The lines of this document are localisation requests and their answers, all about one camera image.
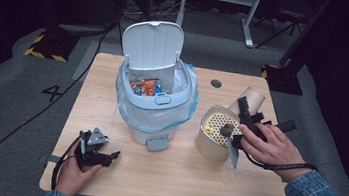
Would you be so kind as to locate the grey tape strip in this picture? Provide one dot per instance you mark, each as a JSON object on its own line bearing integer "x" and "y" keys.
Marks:
{"x": 53, "y": 159}

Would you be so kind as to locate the dark round table grommet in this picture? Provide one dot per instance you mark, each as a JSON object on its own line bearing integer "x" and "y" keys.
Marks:
{"x": 216, "y": 83}

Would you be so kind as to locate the blue plastic bin liner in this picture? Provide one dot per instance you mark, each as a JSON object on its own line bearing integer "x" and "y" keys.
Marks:
{"x": 146, "y": 118}

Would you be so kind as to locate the blue snack packet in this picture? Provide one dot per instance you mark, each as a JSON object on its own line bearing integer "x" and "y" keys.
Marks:
{"x": 136, "y": 87}

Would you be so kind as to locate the black yellow striped stand base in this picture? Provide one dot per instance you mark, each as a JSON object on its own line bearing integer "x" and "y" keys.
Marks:
{"x": 53, "y": 46}
{"x": 282, "y": 79}

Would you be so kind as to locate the small yellow piece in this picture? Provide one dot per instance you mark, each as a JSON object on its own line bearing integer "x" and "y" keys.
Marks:
{"x": 208, "y": 128}

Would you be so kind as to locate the beige cardboard tube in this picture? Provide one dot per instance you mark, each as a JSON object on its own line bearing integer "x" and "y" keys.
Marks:
{"x": 253, "y": 97}

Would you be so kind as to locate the dark brown lump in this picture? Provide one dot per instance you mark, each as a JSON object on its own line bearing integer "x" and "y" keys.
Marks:
{"x": 226, "y": 129}

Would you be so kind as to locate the person's right hand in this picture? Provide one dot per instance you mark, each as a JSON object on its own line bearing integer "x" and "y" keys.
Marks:
{"x": 273, "y": 148}

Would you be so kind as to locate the black tripod stand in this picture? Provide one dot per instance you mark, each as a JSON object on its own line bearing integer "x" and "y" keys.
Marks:
{"x": 280, "y": 27}

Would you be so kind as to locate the white pedal trash bin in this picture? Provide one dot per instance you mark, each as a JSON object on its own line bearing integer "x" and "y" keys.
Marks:
{"x": 152, "y": 46}

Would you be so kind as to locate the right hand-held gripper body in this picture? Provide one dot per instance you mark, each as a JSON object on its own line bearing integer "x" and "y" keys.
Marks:
{"x": 288, "y": 125}

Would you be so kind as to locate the person's left hand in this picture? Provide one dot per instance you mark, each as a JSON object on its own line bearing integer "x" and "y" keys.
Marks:
{"x": 72, "y": 177}

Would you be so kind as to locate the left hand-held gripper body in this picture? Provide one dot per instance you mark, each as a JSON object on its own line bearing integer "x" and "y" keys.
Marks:
{"x": 96, "y": 138}

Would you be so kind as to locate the orange snack packet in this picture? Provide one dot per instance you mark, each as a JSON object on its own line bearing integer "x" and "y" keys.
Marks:
{"x": 148, "y": 87}

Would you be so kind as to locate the beige perforated metal container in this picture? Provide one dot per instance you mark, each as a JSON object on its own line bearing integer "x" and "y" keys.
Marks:
{"x": 210, "y": 146}

